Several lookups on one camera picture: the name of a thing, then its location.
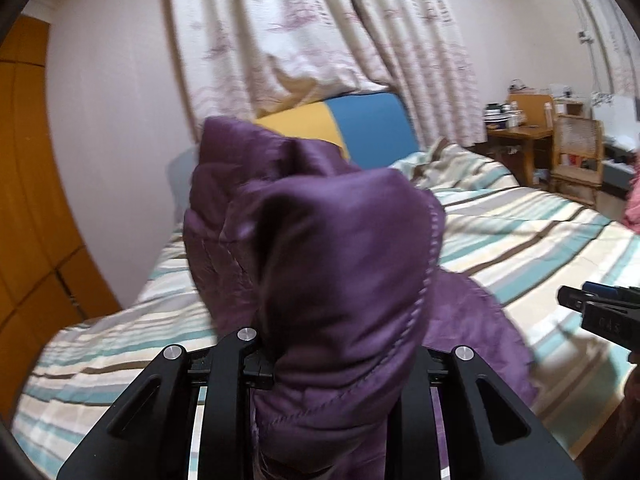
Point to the wooden wicker chair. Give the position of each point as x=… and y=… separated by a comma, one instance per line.
x=577, y=159

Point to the purple quilted down jacket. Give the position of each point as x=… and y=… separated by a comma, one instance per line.
x=338, y=268

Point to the pink patterned curtain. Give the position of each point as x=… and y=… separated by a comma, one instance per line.
x=252, y=58

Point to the wooden desk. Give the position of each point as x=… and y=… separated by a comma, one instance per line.
x=527, y=139

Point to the grey yellow blue headboard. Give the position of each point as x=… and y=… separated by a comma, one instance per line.
x=372, y=130

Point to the orange wooden wardrobe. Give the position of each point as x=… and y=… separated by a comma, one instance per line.
x=48, y=279

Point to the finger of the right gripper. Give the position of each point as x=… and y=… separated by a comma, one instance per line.
x=611, y=292
x=576, y=299

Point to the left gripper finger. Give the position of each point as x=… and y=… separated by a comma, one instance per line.
x=258, y=372

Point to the striped bed sheet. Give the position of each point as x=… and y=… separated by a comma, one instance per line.
x=520, y=244

